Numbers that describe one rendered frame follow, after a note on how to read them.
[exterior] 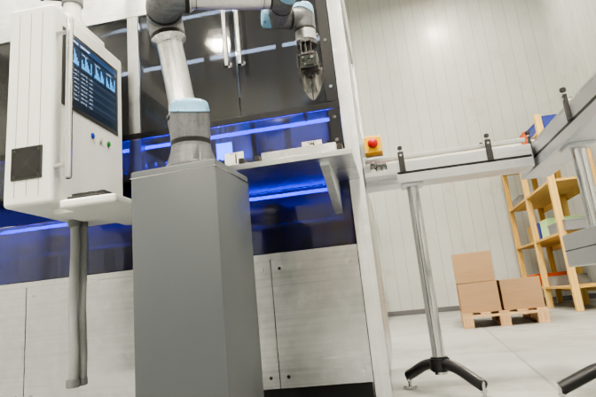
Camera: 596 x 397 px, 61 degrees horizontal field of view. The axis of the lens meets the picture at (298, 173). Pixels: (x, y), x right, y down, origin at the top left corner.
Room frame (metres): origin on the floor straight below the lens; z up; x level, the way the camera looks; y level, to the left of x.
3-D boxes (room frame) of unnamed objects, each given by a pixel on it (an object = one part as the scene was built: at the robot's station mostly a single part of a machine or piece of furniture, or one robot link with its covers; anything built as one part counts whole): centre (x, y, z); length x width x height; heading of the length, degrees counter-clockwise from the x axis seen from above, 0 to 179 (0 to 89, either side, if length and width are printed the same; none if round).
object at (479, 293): (5.50, -1.92, 0.35); 1.19 x 0.85 x 0.70; 160
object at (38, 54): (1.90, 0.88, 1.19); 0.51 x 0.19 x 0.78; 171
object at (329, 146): (1.85, -0.04, 0.90); 0.34 x 0.26 x 0.04; 170
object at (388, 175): (2.07, -0.34, 0.87); 0.14 x 0.13 x 0.02; 171
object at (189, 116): (1.44, 0.31, 0.96); 0.13 x 0.12 x 0.14; 14
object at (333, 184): (1.87, -0.12, 0.80); 0.34 x 0.03 x 0.13; 171
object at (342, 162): (1.92, 0.12, 0.87); 0.70 x 0.48 x 0.02; 81
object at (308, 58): (1.66, -0.08, 1.24); 0.09 x 0.08 x 0.12; 171
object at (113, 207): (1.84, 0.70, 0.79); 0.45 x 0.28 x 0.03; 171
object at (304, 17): (1.66, -0.08, 1.39); 0.09 x 0.08 x 0.11; 104
